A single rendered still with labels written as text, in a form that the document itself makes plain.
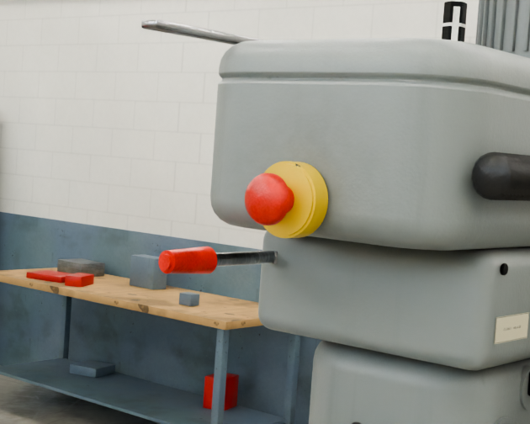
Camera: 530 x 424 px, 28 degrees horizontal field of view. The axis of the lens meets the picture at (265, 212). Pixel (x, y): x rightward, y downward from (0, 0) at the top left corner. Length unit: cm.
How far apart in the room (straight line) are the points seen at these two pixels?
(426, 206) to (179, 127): 634
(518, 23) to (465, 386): 42
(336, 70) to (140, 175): 654
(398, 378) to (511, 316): 12
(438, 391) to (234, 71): 32
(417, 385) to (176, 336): 622
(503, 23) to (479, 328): 42
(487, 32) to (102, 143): 654
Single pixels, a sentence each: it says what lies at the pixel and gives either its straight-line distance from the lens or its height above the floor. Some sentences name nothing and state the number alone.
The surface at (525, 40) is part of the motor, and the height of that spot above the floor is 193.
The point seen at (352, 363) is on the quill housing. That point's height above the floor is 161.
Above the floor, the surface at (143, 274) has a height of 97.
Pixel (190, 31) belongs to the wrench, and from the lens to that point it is 90.
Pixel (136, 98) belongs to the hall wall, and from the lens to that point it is 742.
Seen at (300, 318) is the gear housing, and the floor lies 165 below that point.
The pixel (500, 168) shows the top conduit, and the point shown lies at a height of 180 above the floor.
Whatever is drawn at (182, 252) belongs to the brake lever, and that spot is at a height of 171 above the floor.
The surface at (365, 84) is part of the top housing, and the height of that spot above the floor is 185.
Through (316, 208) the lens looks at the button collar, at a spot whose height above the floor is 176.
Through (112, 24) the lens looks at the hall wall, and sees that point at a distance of 767.
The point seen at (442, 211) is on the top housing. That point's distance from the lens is 79.
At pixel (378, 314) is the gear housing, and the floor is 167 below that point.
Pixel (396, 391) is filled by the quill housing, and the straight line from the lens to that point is 95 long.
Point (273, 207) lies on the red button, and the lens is 79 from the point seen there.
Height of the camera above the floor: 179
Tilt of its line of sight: 3 degrees down
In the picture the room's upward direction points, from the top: 4 degrees clockwise
